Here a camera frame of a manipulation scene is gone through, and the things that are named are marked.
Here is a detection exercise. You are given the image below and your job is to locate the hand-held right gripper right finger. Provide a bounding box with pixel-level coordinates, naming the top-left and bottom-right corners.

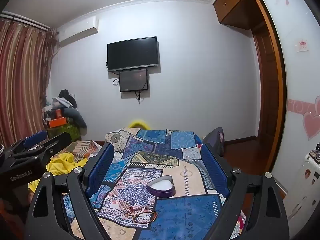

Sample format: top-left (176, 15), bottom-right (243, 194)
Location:
top-left (200, 143), bottom-right (290, 240)

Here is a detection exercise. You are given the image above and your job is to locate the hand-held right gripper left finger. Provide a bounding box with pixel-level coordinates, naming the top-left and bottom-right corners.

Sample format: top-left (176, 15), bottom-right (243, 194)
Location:
top-left (25, 142), bottom-right (115, 240)

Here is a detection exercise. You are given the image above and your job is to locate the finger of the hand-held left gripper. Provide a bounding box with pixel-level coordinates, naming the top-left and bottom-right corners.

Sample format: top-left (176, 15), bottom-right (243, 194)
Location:
top-left (14, 130), bottom-right (48, 154)
top-left (37, 132), bottom-right (73, 159)

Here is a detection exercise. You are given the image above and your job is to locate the beaded bracelet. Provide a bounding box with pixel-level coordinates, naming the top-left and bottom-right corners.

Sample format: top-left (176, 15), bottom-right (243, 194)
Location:
top-left (122, 200), bottom-right (153, 217)

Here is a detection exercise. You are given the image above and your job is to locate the purple heart-shaped tin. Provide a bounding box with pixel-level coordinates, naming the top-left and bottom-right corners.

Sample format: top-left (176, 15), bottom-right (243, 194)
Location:
top-left (146, 176), bottom-right (175, 198)

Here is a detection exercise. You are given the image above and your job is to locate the red cord bracelet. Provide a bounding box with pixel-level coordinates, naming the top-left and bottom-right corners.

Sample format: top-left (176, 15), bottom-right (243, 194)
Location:
top-left (133, 211), bottom-right (158, 223)

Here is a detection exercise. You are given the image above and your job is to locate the green cloth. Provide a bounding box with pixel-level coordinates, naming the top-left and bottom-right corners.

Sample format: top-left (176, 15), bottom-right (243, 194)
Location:
top-left (47, 125), bottom-right (82, 143)

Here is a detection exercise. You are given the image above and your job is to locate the orange box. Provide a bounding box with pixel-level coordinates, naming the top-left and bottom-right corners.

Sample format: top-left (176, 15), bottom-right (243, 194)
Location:
top-left (49, 117), bottom-right (67, 128)

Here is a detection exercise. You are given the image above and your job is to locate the yellow cloth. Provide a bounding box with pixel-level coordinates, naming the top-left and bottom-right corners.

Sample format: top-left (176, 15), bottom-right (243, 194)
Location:
top-left (29, 152), bottom-right (88, 193)

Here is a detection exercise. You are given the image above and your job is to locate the patterned orange bedsheet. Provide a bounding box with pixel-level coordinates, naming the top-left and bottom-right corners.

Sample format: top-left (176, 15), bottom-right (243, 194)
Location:
top-left (60, 140), bottom-right (105, 160)

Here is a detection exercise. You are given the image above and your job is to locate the dark bag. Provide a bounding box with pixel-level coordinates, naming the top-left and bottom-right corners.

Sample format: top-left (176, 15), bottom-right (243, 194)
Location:
top-left (202, 127), bottom-right (225, 155)

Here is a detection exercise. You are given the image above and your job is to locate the pile of clothes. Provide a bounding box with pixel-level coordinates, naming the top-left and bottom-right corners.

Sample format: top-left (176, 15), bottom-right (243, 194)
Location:
top-left (42, 89), bottom-right (87, 130)

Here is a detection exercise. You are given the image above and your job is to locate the orange cloth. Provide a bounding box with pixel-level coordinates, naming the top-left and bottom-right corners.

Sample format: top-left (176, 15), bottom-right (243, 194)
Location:
top-left (0, 197), bottom-right (28, 233)

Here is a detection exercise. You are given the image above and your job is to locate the striped red curtain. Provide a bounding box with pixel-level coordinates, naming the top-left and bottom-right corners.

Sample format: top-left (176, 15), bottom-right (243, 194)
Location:
top-left (0, 11), bottom-right (57, 145)

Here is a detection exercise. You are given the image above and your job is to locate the yellow plastic object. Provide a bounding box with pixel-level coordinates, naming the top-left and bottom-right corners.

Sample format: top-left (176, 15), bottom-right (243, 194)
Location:
top-left (128, 120), bottom-right (148, 130)

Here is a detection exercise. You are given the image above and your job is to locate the patchwork printed blanket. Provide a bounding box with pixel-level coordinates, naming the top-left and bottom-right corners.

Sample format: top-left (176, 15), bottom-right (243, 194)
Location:
top-left (62, 127), bottom-right (240, 240)

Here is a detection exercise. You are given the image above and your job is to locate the white sticker-covered suitcase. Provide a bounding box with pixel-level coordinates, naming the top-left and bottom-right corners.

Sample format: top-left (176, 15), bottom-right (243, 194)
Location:
top-left (282, 150), bottom-right (320, 220)

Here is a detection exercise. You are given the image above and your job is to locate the white air conditioner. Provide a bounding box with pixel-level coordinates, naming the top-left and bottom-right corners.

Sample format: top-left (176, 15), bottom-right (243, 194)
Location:
top-left (58, 16), bottom-right (98, 47)

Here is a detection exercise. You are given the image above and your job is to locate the wooden overhead cabinet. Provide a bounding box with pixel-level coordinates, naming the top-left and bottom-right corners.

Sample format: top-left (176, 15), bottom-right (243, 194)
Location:
top-left (212, 0), bottom-right (265, 30)

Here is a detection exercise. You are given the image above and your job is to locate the small black wall monitor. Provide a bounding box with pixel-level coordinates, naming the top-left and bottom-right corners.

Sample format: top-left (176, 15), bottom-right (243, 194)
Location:
top-left (119, 69), bottom-right (149, 93)

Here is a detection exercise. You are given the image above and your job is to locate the pink heart wall sticker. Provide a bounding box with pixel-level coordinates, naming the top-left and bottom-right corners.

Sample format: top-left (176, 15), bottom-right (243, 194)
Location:
top-left (287, 96), bottom-right (320, 140)

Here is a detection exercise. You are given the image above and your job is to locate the large black wall television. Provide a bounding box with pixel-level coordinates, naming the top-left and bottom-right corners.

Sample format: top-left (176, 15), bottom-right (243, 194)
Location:
top-left (107, 36), bottom-right (160, 72)

